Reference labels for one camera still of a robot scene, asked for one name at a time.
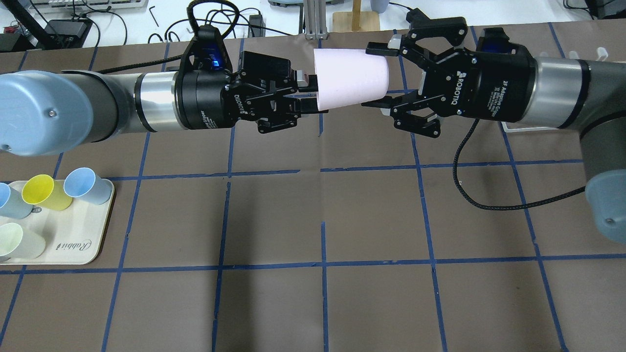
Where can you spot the pale green plastic cup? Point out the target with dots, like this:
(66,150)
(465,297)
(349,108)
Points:
(19,242)

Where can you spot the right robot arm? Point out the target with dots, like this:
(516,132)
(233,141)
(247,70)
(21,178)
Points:
(604,157)

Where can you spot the yellow plastic cup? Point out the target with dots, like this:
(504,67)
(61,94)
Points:
(45,192)

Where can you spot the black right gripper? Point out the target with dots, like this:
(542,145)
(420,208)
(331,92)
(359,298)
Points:
(499,90)

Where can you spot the blue plastic cup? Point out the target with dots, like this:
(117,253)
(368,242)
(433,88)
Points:
(12,204)
(86,185)

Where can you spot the aluminium frame post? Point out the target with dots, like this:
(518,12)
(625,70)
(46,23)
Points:
(314,15)

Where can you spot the wooden stand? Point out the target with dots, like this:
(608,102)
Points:
(356,20)

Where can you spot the pink plastic cup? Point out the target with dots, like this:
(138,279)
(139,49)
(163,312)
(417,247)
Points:
(347,77)

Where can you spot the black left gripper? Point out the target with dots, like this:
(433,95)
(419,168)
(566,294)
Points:
(208,100)

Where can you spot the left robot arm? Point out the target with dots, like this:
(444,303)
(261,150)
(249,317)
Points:
(51,113)

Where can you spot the blue plastic cup rear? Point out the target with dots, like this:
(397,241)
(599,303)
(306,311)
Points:
(12,204)

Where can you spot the keyboard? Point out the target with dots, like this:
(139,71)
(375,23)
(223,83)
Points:
(66,6)

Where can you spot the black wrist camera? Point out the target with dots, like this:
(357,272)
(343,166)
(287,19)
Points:
(206,51)

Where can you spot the cream plastic tray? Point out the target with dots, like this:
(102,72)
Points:
(72,236)

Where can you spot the blue plastic cup front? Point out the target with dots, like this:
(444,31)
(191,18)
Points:
(86,185)

